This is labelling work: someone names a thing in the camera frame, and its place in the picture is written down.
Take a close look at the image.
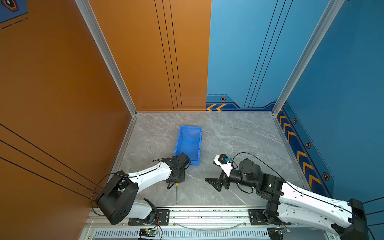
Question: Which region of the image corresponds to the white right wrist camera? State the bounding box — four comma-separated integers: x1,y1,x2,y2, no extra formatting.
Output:
214,154,234,177

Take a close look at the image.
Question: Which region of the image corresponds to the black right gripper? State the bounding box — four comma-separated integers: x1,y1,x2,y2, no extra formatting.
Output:
204,169,257,193

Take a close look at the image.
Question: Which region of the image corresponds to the green circuit board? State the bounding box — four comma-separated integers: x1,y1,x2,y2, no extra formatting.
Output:
268,228,291,240
139,229,158,239

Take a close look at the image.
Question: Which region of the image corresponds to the yellow handled screwdriver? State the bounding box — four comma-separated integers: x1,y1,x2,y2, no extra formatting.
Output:
175,183,179,205

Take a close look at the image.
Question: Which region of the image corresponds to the aluminium corner post left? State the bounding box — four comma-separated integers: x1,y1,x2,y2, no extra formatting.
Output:
75,0,137,117

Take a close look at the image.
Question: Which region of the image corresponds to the blue plastic bin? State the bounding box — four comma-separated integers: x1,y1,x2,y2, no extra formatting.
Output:
174,126,203,166

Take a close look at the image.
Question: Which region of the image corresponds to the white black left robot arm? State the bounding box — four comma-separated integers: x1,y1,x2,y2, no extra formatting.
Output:
96,153,192,225

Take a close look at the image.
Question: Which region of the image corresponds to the green circuit board right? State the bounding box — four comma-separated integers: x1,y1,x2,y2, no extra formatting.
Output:
268,228,291,240

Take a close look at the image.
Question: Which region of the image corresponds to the green circuit board left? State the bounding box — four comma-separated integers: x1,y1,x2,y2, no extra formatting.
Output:
139,229,158,239

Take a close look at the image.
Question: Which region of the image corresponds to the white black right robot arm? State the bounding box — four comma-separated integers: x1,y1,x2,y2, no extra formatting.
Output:
205,155,370,240

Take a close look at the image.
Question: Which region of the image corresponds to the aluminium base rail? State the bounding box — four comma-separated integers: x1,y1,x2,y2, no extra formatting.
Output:
80,206,339,240

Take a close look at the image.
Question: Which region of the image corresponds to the aluminium corner post right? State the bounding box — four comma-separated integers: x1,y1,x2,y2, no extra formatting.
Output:
272,0,345,117

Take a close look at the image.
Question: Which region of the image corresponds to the aluminium corner post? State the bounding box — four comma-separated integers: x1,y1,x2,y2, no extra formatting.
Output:
272,0,345,117
75,0,137,117

